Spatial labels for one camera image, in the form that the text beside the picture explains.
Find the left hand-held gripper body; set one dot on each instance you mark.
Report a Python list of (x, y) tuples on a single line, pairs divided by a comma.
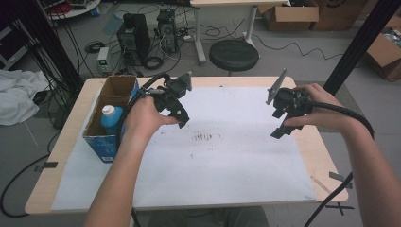
[(171, 91)]

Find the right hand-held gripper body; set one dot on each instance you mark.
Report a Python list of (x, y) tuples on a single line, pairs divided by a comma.
[(290, 102)]

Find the blue bottle with white cap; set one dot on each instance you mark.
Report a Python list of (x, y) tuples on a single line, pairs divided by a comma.
[(112, 121)]

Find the blue cardboard box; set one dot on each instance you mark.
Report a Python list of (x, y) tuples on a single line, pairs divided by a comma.
[(104, 146)]

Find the person's left hand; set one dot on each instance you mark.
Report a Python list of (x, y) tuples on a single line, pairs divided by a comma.
[(145, 118)]

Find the person's right hand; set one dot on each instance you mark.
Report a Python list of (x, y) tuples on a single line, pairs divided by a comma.
[(324, 116)]

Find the slim black computer tower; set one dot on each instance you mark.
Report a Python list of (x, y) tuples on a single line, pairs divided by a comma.
[(168, 31)]

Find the white desk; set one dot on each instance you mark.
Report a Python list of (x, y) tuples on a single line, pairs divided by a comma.
[(199, 34)]

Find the wide black computer tower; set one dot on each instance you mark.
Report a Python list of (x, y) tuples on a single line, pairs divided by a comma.
[(134, 39)]

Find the white paper sheet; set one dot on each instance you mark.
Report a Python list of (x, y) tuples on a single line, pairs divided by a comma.
[(220, 170)]

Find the black tape strip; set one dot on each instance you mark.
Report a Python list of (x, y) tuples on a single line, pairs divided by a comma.
[(48, 165), (335, 176)]

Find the black round stool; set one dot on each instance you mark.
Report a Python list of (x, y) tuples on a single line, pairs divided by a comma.
[(234, 55)]

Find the white power supply unit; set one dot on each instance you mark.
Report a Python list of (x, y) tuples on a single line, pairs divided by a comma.
[(103, 60)]

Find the open brown cardboard box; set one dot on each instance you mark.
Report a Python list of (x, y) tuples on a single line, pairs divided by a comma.
[(291, 14)]

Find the black tape cross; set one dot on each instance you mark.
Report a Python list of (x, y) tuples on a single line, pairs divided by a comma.
[(340, 208)]

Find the black metal stand pole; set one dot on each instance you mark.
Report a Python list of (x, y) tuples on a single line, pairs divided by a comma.
[(362, 41), (47, 38)]

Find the closed brown cardboard box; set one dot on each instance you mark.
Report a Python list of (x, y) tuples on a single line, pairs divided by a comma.
[(340, 14)]

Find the cardboard box with contents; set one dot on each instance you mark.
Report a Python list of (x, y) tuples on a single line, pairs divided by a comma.
[(383, 52)]

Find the round white table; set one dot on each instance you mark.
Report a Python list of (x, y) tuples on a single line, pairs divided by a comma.
[(75, 11)]

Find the white cloth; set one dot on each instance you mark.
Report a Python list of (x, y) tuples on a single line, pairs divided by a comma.
[(19, 94)]

